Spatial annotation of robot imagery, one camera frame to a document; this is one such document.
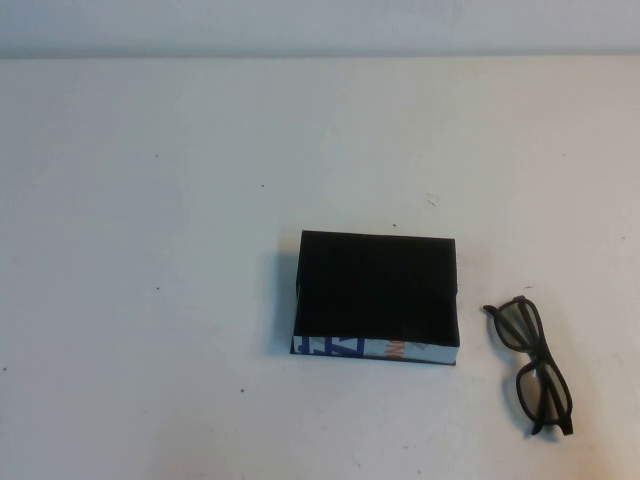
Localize black printed glasses case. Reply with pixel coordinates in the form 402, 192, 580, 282
289, 229, 460, 369

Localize black framed glasses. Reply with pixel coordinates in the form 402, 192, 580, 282
482, 295, 575, 437

